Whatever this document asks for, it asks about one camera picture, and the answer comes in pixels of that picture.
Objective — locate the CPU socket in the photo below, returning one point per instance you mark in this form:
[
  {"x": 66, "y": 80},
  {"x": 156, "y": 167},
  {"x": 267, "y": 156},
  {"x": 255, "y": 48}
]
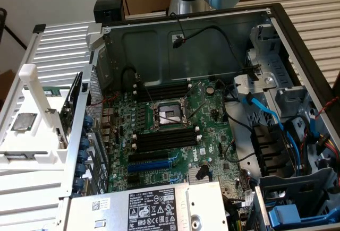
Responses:
[{"x": 170, "y": 114}]

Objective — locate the thin steel locking lever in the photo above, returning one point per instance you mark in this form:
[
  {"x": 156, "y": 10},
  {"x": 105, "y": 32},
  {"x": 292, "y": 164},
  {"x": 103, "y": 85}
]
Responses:
[
  {"x": 202, "y": 105},
  {"x": 144, "y": 87}
]

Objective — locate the round coin battery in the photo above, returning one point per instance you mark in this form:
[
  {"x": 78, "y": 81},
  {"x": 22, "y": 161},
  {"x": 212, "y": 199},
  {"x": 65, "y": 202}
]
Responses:
[{"x": 210, "y": 90}]

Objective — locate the green Dell motherboard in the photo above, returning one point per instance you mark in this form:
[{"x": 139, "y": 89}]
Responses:
[{"x": 212, "y": 140}]

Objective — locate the long black expansion slot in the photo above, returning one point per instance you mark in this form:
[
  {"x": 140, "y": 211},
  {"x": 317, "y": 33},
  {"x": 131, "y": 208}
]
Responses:
[{"x": 148, "y": 156}]

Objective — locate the open grey PC case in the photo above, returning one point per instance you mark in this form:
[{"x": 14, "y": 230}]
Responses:
[{"x": 148, "y": 47}]

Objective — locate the blue expansion slot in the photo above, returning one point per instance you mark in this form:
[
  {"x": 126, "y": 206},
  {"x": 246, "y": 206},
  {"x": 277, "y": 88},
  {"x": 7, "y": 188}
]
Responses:
[{"x": 148, "y": 166}]

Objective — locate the silver chipset heatsink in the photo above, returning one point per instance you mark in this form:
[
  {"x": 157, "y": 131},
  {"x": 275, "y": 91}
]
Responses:
[{"x": 193, "y": 174}]

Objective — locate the blue card retention clip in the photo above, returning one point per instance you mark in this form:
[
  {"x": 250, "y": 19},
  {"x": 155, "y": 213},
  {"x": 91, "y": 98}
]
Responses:
[
  {"x": 83, "y": 156},
  {"x": 88, "y": 122},
  {"x": 78, "y": 184},
  {"x": 84, "y": 144},
  {"x": 81, "y": 169}
]

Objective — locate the short black expansion slot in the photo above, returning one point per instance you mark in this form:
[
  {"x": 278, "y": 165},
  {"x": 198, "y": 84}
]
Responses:
[{"x": 133, "y": 179}]

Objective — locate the graphics card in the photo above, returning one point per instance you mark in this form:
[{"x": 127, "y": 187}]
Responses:
[{"x": 69, "y": 109}]

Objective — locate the grey metal disk bay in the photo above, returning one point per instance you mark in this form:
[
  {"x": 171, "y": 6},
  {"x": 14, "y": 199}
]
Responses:
[{"x": 268, "y": 63}]

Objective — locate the black box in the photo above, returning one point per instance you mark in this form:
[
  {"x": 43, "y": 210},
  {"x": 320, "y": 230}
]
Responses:
[{"x": 109, "y": 8}]

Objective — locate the silver power supply with label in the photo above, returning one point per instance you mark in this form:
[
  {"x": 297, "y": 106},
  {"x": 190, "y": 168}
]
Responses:
[{"x": 119, "y": 209}]

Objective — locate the white parts rack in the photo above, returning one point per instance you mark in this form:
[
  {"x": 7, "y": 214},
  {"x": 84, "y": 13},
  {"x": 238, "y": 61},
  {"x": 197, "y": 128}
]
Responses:
[{"x": 34, "y": 140}]

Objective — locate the silver CPU chip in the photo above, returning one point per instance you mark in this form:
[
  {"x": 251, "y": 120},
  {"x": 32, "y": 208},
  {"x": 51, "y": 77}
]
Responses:
[{"x": 24, "y": 121}]

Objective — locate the grey disk cage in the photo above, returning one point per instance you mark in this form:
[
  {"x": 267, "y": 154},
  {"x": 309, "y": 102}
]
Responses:
[{"x": 292, "y": 188}]

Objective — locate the black table corner cap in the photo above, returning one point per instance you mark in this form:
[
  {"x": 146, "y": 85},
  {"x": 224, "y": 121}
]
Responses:
[{"x": 39, "y": 28}]

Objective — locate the blue plastic latch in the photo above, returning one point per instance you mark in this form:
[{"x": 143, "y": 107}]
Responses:
[{"x": 284, "y": 215}]

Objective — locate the metal socket cover frame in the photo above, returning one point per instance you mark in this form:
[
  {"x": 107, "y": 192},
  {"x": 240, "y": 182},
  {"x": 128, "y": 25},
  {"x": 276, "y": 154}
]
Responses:
[{"x": 202, "y": 93}]

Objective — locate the silver disk bracket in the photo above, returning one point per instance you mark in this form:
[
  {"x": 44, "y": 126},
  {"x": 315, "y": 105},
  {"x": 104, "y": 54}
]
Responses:
[{"x": 255, "y": 85}]

